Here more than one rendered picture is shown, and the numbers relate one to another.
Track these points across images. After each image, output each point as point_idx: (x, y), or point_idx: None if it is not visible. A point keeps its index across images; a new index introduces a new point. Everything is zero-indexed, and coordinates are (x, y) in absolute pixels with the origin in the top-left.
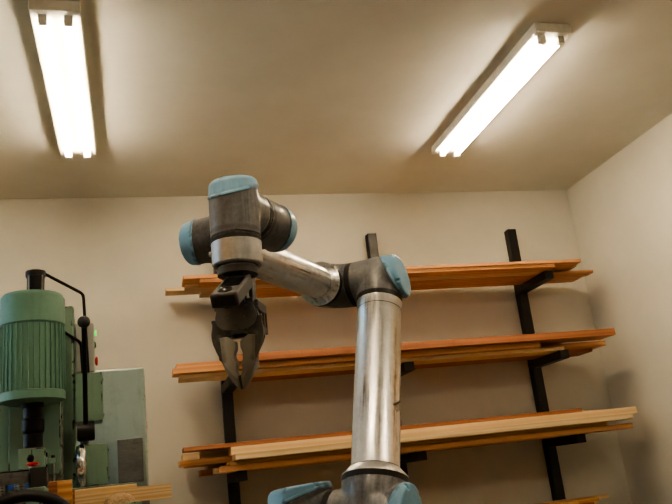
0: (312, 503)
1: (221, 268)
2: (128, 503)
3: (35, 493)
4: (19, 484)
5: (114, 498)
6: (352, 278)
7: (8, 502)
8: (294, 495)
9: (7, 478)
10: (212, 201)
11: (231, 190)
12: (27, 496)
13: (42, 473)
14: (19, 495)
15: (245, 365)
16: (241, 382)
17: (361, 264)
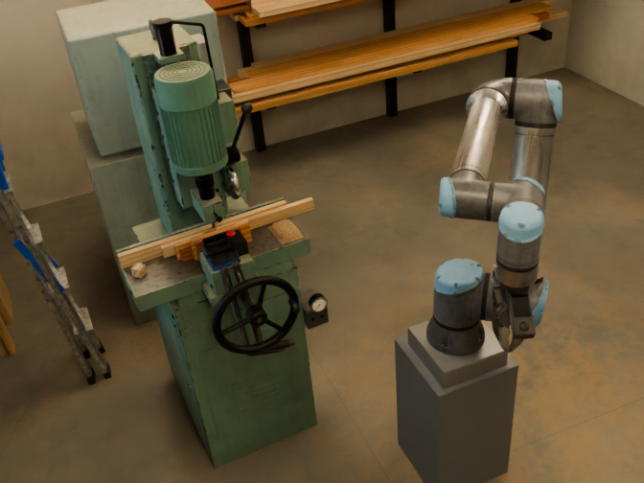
0: (475, 293)
1: (508, 287)
2: (300, 241)
3: (260, 282)
4: (237, 265)
5: (287, 237)
6: (517, 106)
7: (242, 291)
8: (463, 289)
9: (224, 260)
10: (509, 241)
11: (530, 240)
12: (255, 285)
13: (244, 245)
14: (249, 286)
15: (516, 343)
16: (510, 351)
17: (528, 94)
